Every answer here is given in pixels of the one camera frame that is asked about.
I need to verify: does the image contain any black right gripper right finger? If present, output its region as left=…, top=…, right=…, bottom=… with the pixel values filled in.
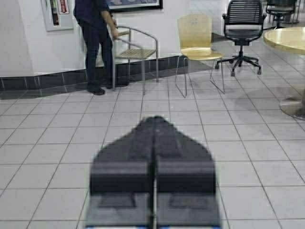
left=153, top=116, right=221, bottom=229

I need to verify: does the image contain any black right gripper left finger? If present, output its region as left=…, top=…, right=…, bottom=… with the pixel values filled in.
left=85, top=118, right=155, bottom=229

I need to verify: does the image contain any metal slatted armchair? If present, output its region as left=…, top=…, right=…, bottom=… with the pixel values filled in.
left=112, top=25, right=159, bottom=95

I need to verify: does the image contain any person in dark clothes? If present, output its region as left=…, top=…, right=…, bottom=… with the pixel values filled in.
left=73, top=0, right=118, bottom=95

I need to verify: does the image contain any black mesh office chair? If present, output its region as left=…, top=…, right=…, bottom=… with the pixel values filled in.
left=215, top=0, right=266, bottom=77

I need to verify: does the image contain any black office chair far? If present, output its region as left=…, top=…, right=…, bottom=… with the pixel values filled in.
left=265, top=0, right=297, bottom=29

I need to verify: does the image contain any wooden chair by wall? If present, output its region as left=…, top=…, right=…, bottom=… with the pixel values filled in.
left=174, top=14, right=224, bottom=98

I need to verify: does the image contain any round wooden pedestal table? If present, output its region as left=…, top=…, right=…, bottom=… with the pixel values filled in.
left=263, top=27, right=305, bottom=120

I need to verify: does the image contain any framed wall picture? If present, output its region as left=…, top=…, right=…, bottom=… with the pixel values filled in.
left=107, top=0, right=163, bottom=12

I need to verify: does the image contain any fire extinguisher wall cabinet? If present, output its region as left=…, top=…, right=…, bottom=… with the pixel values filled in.
left=41, top=0, right=73, bottom=32

